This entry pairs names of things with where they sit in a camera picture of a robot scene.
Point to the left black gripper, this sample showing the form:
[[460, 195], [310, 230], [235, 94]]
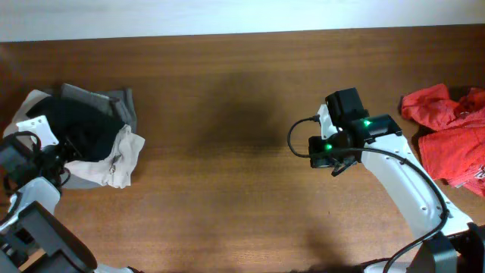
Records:
[[70, 144]]

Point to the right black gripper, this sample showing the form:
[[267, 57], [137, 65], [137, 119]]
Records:
[[320, 158]]

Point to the black t-shirt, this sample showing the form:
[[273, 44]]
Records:
[[91, 132]]

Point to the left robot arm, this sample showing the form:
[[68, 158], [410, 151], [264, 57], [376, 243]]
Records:
[[32, 238]]

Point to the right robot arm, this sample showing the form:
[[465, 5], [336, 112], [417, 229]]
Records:
[[445, 238]]

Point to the beige folded garment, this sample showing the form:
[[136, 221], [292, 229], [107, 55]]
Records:
[[106, 163]]

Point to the grey folded garment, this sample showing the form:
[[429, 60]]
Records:
[[106, 102]]

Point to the red crumpled garment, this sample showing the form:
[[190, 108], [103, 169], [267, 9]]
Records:
[[454, 150]]

